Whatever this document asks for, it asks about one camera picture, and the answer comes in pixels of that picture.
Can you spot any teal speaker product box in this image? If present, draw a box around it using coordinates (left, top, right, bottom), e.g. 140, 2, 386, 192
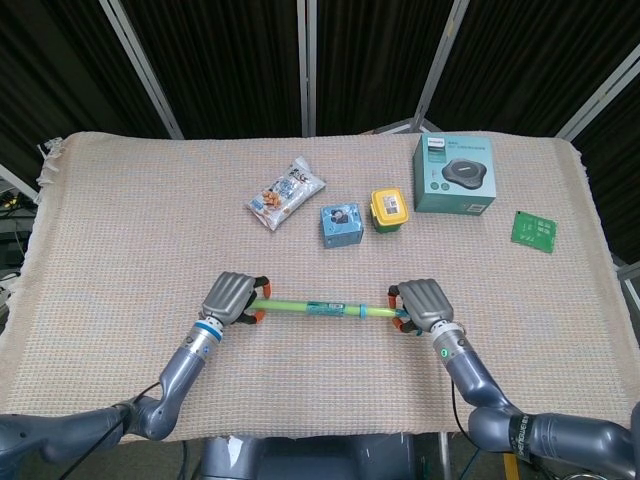
411, 132, 498, 218

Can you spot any yellow lid green container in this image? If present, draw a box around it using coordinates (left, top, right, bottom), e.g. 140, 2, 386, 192
369, 187, 409, 234

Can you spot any small blue cube box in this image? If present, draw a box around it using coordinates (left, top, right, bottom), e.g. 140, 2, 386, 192
319, 201, 364, 250

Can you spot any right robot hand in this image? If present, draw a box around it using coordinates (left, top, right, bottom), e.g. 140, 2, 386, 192
386, 278, 455, 336

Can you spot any beige woven tablecloth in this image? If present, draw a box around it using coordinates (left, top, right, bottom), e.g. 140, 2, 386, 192
0, 130, 640, 446

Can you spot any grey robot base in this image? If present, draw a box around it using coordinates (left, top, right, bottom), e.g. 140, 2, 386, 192
199, 433, 446, 480

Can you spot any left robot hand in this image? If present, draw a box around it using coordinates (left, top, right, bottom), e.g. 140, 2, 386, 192
200, 271, 274, 329

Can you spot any folding screen partition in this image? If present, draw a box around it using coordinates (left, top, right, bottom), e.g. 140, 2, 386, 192
0, 0, 640, 191

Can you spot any snack bag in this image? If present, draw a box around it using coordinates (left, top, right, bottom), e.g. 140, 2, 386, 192
244, 156, 327, 233

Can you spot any green circuit board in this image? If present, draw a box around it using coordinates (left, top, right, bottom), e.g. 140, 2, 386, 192
510, 210, 558, 255

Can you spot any green blue toy water syringe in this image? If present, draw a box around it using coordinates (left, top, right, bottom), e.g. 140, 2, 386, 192
249, 295, 409, 321

